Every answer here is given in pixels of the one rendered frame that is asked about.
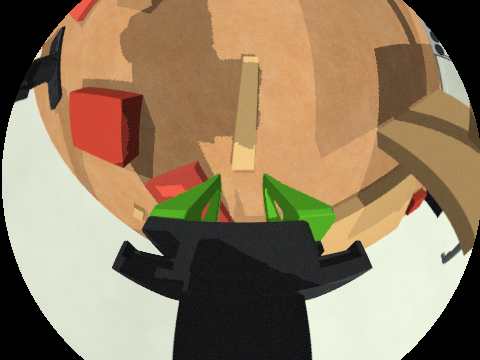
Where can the tan wooden rail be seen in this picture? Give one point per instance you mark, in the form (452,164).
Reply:
(473,133)

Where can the tan flat square board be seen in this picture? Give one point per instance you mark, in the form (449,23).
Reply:
(371,215)

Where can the tan wooden board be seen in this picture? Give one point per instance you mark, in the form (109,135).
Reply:
(431,142)

